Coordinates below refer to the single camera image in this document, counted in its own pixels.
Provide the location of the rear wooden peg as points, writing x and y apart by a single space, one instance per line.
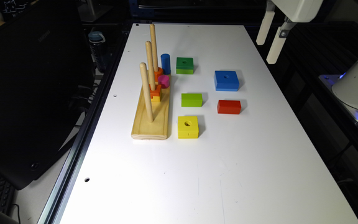
154 46

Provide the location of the black Samsung monitor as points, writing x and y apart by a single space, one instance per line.
46 78

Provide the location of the magenta round block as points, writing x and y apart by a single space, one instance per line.
164 81

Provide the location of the yellow square block with hole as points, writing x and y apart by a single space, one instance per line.
188 127

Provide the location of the light green rectangular block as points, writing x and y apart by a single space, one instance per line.
191 100

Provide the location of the dark green square block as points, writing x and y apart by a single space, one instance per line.
185 65

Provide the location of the middle wooden peg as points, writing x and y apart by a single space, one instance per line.
148 47

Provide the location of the orange round block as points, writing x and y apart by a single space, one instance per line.
157 74

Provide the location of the blue cylinder block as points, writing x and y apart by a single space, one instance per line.
166 67

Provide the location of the wooden peg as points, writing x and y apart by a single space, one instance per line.
146 91
154 46
148 47

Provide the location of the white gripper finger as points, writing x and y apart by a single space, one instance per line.
279 40
266 23

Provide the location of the front wooden peg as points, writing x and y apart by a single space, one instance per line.
146 91

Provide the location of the orange cross block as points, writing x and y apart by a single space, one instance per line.
155 92

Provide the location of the dark water bottle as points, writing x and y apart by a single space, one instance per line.
99 50

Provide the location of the yellow block under orange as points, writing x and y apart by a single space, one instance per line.
155 99

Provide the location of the red rectangular block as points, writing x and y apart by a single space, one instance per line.
229 107

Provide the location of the blue square block with hole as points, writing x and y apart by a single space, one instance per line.
226 81

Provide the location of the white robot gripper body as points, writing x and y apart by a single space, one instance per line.
299 10

